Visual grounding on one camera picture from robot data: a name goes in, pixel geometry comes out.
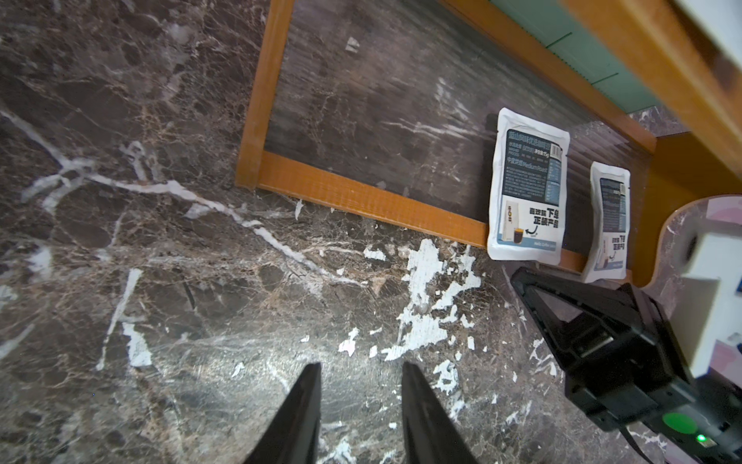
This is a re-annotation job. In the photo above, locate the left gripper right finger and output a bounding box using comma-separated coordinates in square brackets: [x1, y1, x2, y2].
[402, 362, 477, 464]

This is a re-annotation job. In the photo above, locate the green file organizer with folders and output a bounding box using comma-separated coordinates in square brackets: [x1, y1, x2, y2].
[492, 0, 659, 113]

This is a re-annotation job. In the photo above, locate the blue-grey label coffee bag front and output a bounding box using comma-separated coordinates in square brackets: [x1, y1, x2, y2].
[487, 107, 571, 266]

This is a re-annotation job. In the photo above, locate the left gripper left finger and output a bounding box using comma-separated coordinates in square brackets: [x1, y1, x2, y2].
[245, 363, 322, 464]

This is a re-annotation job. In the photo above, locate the blue-grey label coffee bag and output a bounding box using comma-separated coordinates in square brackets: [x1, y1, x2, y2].
[487, 107, 571, 266]
[582, 162, 631, 283]

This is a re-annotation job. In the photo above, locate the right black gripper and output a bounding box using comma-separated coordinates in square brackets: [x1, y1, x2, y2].
[510, 267, 741, 463]

